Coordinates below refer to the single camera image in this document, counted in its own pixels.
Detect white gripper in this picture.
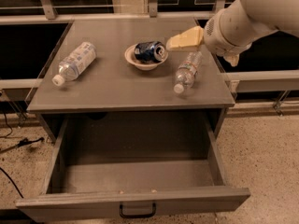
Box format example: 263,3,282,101
166,0,265,67

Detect clear water bottle red label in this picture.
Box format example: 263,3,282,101
173,51,203,94

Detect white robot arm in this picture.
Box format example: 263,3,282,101
166,0,299,66

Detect grey cabinet with top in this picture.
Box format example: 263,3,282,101
26,17,236,143

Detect white labelled water bottle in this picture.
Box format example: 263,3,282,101
52,42,96,86

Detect grey open top drawer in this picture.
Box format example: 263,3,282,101
17,110,249,222

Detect crushed blue soda can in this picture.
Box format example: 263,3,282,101
134,41,166,63

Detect white ceramic bowl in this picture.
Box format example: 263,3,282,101
124,45,168,71

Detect black drawer handle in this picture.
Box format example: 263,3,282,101
119,203,157,219

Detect metal railing frame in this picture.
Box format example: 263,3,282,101
1,0,298,102

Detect black cable on floor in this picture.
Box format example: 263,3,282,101
0,109,46,200

